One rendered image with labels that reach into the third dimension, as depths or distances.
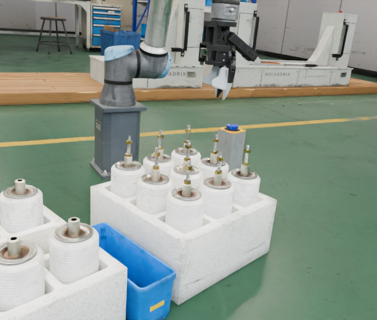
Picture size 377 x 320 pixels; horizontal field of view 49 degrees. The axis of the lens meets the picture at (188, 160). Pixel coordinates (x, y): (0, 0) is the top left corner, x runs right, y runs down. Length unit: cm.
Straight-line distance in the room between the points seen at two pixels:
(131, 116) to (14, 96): 145
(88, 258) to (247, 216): 48
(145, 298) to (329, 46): 405
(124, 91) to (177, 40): 193
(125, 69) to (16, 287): 109
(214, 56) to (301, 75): 315
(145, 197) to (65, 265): 33
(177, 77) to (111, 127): 183
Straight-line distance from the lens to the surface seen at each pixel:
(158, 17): 166
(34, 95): 305
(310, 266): 132
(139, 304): 95
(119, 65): 168
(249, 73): 386
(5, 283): 79
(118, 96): 169
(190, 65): 352
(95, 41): 667
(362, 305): 123
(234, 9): 117
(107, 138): 172
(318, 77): 445
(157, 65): 172
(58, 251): 83
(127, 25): 767
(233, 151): 141
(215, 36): 116
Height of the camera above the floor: 68
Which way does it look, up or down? 20 degrees down
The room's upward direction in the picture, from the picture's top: 5 degrees clockwise
